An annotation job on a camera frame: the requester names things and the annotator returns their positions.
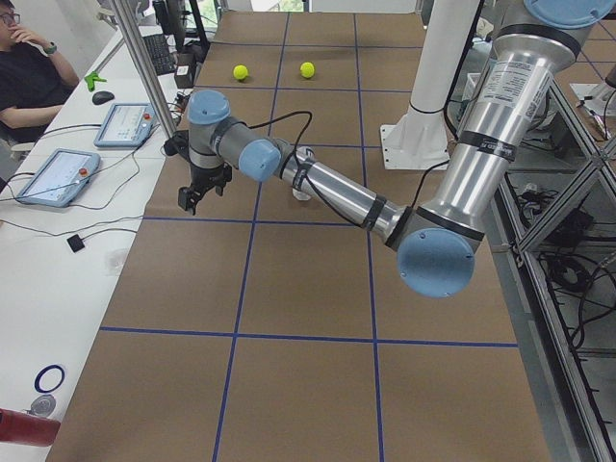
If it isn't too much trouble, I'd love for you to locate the red cylinder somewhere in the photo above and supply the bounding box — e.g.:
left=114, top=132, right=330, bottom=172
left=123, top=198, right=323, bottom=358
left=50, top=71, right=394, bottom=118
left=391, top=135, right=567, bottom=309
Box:
left=0, top=409, right=61, bottom=447

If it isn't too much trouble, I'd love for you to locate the person in black shirt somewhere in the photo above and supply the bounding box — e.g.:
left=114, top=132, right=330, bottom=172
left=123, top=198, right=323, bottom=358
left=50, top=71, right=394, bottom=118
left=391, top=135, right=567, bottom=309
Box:
left=1, top=1, right=80, bottom=143

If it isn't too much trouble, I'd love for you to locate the yellow tennis ball inner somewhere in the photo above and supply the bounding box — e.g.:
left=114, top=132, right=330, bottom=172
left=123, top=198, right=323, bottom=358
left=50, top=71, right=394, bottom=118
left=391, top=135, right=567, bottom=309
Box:
left=299, top=62, right=316, bottom=79

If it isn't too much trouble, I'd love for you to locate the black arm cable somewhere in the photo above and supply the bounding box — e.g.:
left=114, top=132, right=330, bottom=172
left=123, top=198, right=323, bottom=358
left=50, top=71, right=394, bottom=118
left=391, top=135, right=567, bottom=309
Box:
left=247, top=111, right=328, bottom=203

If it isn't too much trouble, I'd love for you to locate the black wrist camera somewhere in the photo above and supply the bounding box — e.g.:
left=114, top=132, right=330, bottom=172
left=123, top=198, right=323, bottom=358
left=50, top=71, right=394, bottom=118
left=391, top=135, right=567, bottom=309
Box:
left=163, top=130, right=190, bottom=162

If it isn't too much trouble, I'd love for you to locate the blue tape ring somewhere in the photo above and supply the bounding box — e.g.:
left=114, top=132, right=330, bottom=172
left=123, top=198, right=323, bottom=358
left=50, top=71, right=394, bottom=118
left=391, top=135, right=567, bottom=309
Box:
left=34, top=364, right=66, bottom=394

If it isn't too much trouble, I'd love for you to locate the yellow tennis ball near edge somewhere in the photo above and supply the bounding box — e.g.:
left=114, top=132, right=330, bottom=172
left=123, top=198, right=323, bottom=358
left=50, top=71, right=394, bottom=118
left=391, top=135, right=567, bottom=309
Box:
left=233, top=64, right=249, bottom=82

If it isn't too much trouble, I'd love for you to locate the small black square device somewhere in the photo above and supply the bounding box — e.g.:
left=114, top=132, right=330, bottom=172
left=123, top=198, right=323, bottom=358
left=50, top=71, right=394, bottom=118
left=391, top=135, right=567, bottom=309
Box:
left=66, top=234, right=85, bottom=253

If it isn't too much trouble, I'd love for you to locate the upper blue teach pendant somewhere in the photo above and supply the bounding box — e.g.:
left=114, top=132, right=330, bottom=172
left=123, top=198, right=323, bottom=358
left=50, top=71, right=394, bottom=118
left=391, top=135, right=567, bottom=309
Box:
left=93, top=103, right=157, bottom=148

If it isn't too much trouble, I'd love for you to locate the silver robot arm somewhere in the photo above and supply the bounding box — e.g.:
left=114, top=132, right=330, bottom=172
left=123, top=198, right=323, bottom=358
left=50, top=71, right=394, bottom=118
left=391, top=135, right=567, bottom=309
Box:
left=178, top=1, right=614, bottom=298

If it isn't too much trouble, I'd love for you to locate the blue teach pendant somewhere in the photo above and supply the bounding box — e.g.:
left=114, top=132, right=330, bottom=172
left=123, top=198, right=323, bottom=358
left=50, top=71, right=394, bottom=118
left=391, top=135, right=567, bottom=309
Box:
left=15, top=148, right=101, bottom=208
left=93, top=103, right=157, bottom=148

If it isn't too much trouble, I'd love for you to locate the green plastic clamp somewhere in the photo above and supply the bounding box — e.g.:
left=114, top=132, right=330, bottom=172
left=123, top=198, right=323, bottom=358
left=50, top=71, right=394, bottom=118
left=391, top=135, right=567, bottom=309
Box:
left=84, top=71, right=106, bottom=92

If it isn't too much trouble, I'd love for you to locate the aluminium frame post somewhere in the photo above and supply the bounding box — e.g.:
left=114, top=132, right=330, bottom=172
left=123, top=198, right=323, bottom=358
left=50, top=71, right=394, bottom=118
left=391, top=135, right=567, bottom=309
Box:
left=111, top=1, right=177, bottom=140

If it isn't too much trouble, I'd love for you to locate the black computer mouse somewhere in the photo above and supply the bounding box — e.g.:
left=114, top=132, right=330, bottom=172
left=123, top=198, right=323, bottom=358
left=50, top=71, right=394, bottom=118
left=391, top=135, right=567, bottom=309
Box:
left=91, top=90, right=116, bottom=106

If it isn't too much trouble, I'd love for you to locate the black keyboard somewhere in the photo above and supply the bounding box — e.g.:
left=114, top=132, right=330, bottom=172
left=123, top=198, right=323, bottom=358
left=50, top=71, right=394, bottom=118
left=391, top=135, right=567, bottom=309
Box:
left=142, top=34, right=176, bottom=75

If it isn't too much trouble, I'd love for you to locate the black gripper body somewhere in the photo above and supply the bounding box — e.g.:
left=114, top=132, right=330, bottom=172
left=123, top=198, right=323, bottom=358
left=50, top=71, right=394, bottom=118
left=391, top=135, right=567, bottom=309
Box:
left=190, top=163, right=233, bottom=195

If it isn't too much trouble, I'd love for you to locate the white tennis ball can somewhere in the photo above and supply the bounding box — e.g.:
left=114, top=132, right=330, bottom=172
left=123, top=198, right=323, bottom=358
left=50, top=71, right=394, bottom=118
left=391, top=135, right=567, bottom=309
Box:
left=292, top=189, right=312, bottom=201

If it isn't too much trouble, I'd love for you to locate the lower blue teach pendant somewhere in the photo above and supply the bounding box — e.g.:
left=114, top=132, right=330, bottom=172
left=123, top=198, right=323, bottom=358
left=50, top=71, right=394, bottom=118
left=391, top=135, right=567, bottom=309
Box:
left=15, top=148, right=101, bottom=208

